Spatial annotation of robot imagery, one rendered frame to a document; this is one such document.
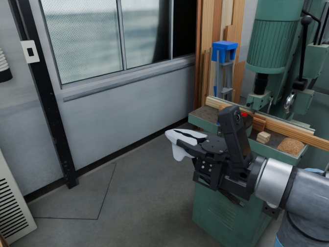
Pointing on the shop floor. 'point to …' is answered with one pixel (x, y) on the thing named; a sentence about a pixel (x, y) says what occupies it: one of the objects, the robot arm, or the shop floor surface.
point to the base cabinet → (229, 217)
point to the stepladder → (222, 49)
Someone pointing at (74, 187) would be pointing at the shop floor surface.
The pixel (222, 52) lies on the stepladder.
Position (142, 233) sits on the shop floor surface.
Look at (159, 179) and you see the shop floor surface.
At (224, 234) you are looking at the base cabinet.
